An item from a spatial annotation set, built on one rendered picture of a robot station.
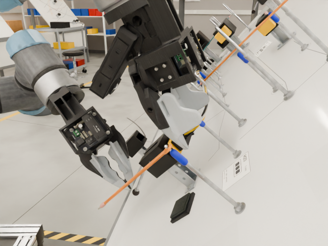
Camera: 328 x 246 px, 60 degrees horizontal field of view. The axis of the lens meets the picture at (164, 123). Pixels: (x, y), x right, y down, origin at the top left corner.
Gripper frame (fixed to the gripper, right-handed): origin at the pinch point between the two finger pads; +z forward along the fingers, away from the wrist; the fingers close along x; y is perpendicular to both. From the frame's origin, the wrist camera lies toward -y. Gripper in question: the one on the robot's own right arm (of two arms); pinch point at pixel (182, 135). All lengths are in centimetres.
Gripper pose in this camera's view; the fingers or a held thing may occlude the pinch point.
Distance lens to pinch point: 43.5
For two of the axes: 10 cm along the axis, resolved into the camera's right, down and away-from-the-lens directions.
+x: 3.0, -5.2, 8.0
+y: 8.4, -2.4, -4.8
